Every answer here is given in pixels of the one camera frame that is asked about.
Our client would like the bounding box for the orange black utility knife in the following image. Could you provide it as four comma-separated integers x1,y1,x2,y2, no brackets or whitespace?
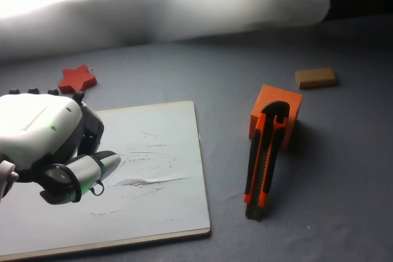
244,101,291,222

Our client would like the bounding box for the orange block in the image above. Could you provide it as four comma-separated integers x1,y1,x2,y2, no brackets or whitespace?
249,83,304,149

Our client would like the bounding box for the white cutting board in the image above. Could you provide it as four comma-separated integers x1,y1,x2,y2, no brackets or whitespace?
0,100,212,262

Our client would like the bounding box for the white fabric backdrop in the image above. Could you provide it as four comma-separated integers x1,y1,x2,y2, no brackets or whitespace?
0,0,332,62

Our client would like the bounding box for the tan wooden block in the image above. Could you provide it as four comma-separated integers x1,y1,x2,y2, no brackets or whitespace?
294,67,338,90

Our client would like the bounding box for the red star block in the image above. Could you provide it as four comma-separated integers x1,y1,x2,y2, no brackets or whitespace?
57,64,98,94

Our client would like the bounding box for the grey table cloth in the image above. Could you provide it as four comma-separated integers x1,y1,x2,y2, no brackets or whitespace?
0,13,393,262

